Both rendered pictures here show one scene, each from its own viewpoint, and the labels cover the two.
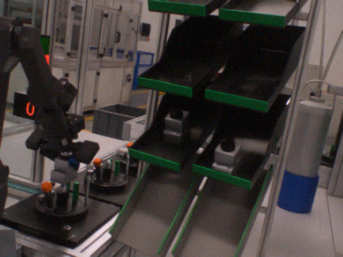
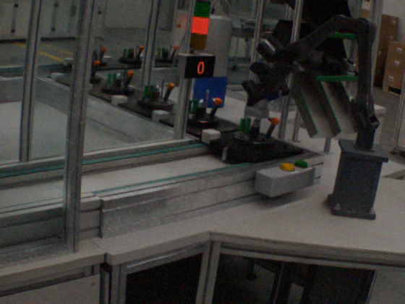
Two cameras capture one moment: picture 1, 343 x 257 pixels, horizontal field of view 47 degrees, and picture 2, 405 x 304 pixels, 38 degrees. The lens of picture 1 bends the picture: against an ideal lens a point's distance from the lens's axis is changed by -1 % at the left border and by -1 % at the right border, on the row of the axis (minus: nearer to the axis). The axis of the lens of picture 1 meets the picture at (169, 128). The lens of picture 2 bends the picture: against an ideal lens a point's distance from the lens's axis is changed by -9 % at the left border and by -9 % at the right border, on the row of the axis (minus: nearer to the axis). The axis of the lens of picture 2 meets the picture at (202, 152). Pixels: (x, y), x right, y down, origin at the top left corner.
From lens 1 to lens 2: 211 cm
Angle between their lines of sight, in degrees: 61
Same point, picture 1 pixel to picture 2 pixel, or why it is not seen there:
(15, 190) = (184, 151)
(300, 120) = (219, 32)
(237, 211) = (333, 98)
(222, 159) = (351, 69)
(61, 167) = (263, 105)
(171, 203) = (314, 105)
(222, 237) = (338, 114)
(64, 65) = not seen: outside the picture
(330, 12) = not seen: outside the picture
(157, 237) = (324, 126)
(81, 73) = not seen: outside the picture
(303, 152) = (223, 57)
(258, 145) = (331, 57)
